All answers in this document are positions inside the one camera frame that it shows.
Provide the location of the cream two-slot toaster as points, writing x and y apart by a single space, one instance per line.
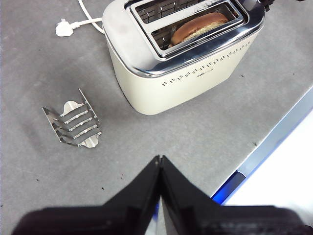
146 93

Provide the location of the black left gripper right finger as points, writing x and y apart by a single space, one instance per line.
220 220

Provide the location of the brown-crusted bread slice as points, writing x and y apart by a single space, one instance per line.
195 27

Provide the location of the stainless steel toast rack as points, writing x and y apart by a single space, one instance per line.
72 106

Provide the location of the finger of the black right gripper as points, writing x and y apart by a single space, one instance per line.
268 5

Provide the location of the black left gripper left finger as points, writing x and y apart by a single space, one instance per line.
97 220

